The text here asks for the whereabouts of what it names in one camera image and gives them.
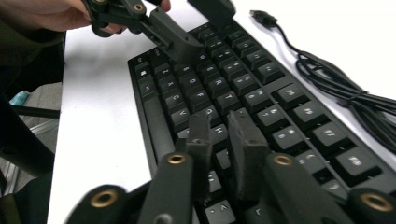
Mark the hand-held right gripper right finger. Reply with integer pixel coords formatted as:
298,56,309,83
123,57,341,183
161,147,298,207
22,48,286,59
226,108,271,202

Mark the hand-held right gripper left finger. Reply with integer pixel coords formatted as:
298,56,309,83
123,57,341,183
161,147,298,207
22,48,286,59
183,112,215,202

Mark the black computer keyboard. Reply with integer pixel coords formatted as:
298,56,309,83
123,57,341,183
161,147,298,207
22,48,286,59
126,17,396,224

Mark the teal object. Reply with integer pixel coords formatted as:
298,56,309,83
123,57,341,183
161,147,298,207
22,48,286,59
8,91,31,106

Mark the black keyboard cable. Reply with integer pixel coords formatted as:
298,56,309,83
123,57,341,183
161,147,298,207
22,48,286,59
248,8,396,157

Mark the aluminium floor rail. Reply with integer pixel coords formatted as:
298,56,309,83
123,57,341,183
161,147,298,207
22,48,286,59
29,119,61,136

